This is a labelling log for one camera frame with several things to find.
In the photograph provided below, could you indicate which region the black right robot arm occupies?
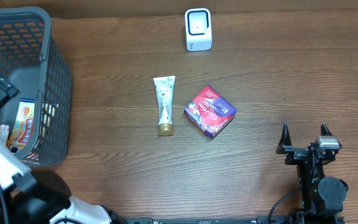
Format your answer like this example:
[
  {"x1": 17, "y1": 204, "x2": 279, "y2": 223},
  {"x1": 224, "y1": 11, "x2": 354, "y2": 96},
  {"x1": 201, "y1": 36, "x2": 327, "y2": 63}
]
[{"x1": 268, "y1": 123, "x2": 349, "y2": 223}]

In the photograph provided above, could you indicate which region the small orange tissue pack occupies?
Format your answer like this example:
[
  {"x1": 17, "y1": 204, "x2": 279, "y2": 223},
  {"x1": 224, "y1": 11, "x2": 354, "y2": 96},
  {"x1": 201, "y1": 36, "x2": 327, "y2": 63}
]
[{"x1": 0, "y1": 124, "x2": 10, "y2": 145}]

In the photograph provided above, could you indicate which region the yellow blue snack bag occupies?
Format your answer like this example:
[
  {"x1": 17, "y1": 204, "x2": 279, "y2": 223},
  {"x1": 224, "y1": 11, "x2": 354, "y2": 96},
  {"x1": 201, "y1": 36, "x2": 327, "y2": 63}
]
[{"x1": 7, "y1": 98, "x2": 35, "y2": 153}]

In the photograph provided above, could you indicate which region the white barcode scanner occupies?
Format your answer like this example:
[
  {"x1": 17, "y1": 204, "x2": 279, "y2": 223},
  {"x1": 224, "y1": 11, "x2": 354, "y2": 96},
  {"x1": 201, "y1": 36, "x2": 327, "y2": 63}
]
[{"x1": 185, "y1": 8, "x2": 213, "y2": 52}]

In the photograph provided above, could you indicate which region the grey plastic shopping basket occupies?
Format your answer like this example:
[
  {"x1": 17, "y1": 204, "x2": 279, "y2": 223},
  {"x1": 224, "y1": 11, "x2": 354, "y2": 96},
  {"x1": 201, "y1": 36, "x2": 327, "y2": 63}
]
[{"x1": 0, "y1": 7, "x2": 73, "y2": 167}]

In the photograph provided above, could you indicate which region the white cosmetic tube gold cap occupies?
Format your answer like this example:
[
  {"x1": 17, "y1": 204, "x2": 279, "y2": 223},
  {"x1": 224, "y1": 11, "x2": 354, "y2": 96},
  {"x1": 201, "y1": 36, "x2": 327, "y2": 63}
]
[{"x1": 153, "y1": 76, "x2": 176, "y2": 136}]

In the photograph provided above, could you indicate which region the red purple sanitary pad pack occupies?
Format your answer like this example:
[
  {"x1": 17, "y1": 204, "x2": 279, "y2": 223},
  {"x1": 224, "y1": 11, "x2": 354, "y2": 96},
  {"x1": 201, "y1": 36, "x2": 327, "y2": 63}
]
[{"x1": 184, "y1": 85, "x2": 237, "y2": 139}]

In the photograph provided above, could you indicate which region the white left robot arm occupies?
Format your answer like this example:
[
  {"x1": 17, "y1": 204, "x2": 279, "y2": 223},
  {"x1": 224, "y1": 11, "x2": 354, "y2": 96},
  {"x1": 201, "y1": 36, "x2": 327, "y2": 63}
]
[{"x1": 0, "y1": 78, "x2": 118, "y2": 224}]

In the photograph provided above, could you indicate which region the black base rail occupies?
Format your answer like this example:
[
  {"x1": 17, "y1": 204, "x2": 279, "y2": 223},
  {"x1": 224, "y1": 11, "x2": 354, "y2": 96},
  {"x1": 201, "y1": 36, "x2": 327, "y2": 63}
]
[{"x1": 116, "y1": 216, "x2": 346, "y2": 224}]

